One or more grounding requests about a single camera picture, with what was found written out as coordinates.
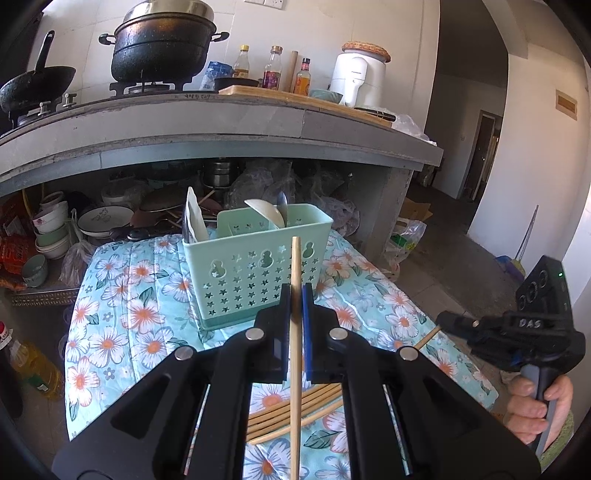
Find red snack packets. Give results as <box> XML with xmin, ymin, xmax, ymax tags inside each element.
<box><xmin>0</xmin><ymin>194</ymin><xmax>38</xmax><ymax>291</ymax></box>

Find dark doorway door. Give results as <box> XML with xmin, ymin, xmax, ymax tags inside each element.
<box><xmin>462</xmin><ymin>110</ymin><xmax>504</xmax><ymax>201</ymax></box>

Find green bowl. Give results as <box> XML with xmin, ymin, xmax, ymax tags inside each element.
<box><xmin>21</xmin><ymin>254</ymin><xmax>49</xmax><ymax>287</ymax></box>

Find floral blanket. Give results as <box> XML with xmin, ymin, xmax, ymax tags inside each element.
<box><xmin>65</xmin><ymin>228</ymin><xmax>499</xmax><ymax>480</ymax></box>

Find white air fryer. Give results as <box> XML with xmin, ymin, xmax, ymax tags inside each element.
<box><xmin>329</xmin><ymin>51</ymin><xmax>387</xmax><ymax>108</ymax></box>

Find white rice paddle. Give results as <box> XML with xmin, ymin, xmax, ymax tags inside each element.
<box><xmin>186</xmin><ymin>187</ymin><xmax>211</xmax><ymax>243</ymax></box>

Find printed plastic bag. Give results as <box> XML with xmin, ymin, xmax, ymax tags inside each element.
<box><xmin>381</xmin><ymin>217</ymin><xmax>428</xmax><ymax>282</ymax></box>

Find blue dustpan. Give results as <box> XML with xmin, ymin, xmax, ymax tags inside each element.
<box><xmin>496</xmin><ymin>254</ymin><xmax>527</xmax><ymax>282</ymax></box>

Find brown pan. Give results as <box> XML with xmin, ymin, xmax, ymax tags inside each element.
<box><xmin>139</xmin><ymin>187</ymin><xmax>190</xmax><ymax>215</ymax></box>

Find yellow cap sauce bottle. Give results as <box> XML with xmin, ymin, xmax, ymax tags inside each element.
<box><xmin>232</xmin><ymin>45</ymin><xmax>251</xmax><ymax>79</ymax></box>

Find cardboard box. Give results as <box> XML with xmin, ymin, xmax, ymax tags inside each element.
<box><xmin>399</xmin><ymin>196</ymin><xmax>435</xmax><ymax>224</ymax></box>

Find crumpled clear plastic bag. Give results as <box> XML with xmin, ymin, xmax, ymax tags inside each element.
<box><xmin>59</xmin><ymin>222</ymin><xmax>95</xmax><ymax>289</ymax></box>

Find black wok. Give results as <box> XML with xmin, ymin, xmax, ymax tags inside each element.
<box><xmin>0</xmin><ymin>30</ymin><xmax>77</xmax><ymax>116</ymax></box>

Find woven round mat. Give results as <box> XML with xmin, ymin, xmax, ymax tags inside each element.
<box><xmin>342</xmin><ymin>41</ymin><xmax>392</xmax><ymax>64</ymax></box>

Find stack of white bowls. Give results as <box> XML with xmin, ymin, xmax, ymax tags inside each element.
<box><xmin>31</xmin><ymin>191</ymin><xmax>70</xmax><ymax>259</ymax></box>

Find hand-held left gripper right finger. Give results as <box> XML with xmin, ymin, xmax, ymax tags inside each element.
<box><xmin>301</xmin><ymin>282</ymin><xmax>541</xmax><ymax>480</ymax></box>

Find concrete kitchen counter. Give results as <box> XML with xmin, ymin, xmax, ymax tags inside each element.
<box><xmin>0</xmin><ymin>90</ymin><xmax>444</xmax><ymax>287</ymax></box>

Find wooden cutting board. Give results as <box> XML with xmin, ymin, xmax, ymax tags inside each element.
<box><xmin>218</xmin><ymin>85</ymin><xmax>398</xmax><ymax>123</ymax></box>

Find cooking oil bottle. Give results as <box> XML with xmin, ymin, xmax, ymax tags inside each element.
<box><xmin>0</xmin><ymin>320</ymin><xmax>65</xmax><ymax>400</ymax></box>

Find broom stick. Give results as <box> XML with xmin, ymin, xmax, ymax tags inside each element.
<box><xmin>515</xmin><ymin>205</ymin><xmax>540</xmax><ymax>264</ymax></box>

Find white ceramic spoon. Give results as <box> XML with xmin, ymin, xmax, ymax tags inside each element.
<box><xmin>244</xmin><ymin>198</ymin><xmax>284</xmax><ymax>229</ymax></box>

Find black kitchen knife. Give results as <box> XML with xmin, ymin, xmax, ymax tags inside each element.
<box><xmin>353</xmin><ymin>106</ymin><xmax>398</xmax><ymax>121</ymax></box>

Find steel pots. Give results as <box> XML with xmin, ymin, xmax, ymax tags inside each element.
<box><xmin>202</xmin><ymin>158</ymin><xmax>238</xmax><ymax>190</ymax></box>

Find green plastic utensil holder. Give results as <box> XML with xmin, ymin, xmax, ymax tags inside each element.
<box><xmin>183</xmin><ymin>203</ymin><xmax>334</xmax><ymax>330</ymax></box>

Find blue packet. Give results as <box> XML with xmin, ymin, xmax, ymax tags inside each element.
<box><xmin>201</xmin><ymin>61</ymin><xmax>234</xmax><ymax>90</ymax></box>

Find white plate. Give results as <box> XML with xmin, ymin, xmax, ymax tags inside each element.
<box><xmin>76</xmin><ymin>205</ymin><xmax>136</xmax><ymax>238</ymax></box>

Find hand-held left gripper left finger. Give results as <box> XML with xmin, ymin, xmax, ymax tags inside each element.
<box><xmin>52</xmin><ymin>284</ymin><xmax>293</xmax><ymax>480</ymax></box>

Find steel pot lid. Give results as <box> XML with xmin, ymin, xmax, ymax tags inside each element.
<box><xmin>122</xmin><ymin>0</ymin><xmax>217</xmax><ymax>21</ymax></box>

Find wall plaque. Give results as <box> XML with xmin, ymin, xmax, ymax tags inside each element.
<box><xmin>555</xmin><ymin>90</ymin><xmax>580</xmax><ymax>121</ymax></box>

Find gas stove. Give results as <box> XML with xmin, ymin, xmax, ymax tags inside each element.
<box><xmin>0</xmin><ymin>78</ymin><xmax>218</xmax><ymax>134</ymax></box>

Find orange sauce bottle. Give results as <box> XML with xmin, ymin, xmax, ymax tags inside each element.
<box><xmin>293</xmin><ymin>58</ymin><xmax>312</xmax><ymax>96</ymax></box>

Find heap of clear plastic bags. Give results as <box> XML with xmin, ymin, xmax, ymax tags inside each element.
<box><xmin>224</xmin><ymin>159</ymin><xmax>347</xmax><ymax>208</ymax></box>

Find black shallow bowl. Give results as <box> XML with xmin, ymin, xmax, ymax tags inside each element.
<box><xmin>213</xmin><ymin>77</ymin><xmax>260</xmax><ymax>92</ymax></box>

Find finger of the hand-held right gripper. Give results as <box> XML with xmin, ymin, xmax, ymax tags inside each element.
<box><xmin>436</xmin><ymin>310</ymin><xmax>483</xmax><ymax>344</ymax></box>

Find wooden chopstick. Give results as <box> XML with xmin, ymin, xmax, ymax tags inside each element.
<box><xmin>290</xmin><ymin>237</ymin><xmax>303</xmax><ymax>480</ymax></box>
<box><xmin>413</xmin><ymin>325</ymin><xmax>443</xmax><ymax>352</ymax></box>

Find purple plastic bag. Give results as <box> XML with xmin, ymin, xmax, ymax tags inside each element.
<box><xmin>318</xmin><ymin>194</ymin><xmax>361</xmax><ymax>236</ymax></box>

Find dark sauce bottle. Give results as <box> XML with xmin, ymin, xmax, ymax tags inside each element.
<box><xmin>262</xmin><ymin>45</ymin><xmax>283</xmax><ymax>90</ymax></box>

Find person's right hand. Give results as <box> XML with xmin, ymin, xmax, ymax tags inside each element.
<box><xmin>505</xmin><ymin>374</ymin><xmax>575</xmax><ymax>446</ymax></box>

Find black cooking pot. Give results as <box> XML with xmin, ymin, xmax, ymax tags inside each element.
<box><xmin>98</xmin><ymin>11</ymin><xmax>230</xmax><ymax>84</ymax></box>

